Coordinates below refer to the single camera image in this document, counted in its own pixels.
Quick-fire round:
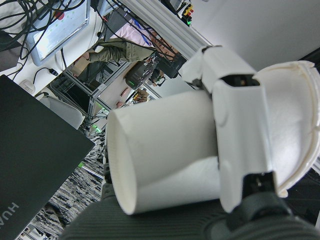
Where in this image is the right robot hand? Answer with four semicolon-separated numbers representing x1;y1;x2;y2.
59;44;320;240

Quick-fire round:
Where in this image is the white paper cup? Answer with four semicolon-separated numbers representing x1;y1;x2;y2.
104;60;320;216

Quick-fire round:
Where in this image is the black device green light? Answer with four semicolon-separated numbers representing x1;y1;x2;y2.
126;59;161;90

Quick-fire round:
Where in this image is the person in olive jacket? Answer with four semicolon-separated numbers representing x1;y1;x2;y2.
83;24;181;66

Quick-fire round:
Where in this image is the light grey panel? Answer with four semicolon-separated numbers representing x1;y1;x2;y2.
39;96;86;131

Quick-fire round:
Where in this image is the black monitor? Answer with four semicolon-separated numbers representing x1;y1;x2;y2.
0;74;96;240

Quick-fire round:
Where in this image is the teach pendant with screen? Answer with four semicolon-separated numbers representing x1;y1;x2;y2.
26;0;91;67

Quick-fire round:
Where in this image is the white aluminium post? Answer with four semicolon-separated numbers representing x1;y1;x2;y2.
119;0;216;55

